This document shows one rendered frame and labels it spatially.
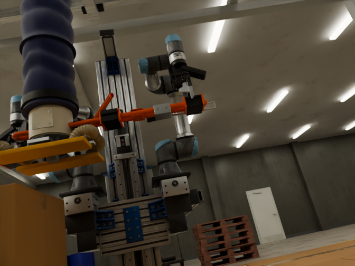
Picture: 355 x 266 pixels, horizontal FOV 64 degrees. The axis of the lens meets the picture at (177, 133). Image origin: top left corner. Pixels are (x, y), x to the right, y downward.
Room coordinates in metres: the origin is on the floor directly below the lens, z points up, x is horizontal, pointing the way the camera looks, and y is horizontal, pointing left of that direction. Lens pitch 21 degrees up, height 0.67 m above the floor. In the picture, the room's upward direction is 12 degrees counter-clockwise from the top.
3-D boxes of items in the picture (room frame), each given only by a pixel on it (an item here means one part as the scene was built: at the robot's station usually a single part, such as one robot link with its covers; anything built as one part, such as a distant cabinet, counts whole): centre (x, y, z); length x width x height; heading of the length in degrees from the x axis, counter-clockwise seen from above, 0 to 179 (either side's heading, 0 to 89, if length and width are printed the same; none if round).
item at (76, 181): (1.60, 0.59, 1.09); 0.15 x 0.15 x 0.10
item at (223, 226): (7.79, -0.58, 0.50); 1.37 x 0.94 x 1.00; 98
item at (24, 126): (1.31, 0.79, 1.34); 0.09 x 0.08 x 0.12; 93
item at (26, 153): (0.97, 0.50, 1.10); 0.34 x 0.10 x 0.05; 93
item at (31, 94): (1.07, 0.51, 1.32); 0.23 x 0.23 x 0.04
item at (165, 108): (1.09, 0.04, 1.19); 0.07 x 0.07 x 0.04; 3
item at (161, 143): (1.68, 0.09, 1.20); 0.13 x 0.12 x 0.14; 93
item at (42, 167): (1.16, 0.51, 1.10); 0.34 x 0.10 x 0.05; 93
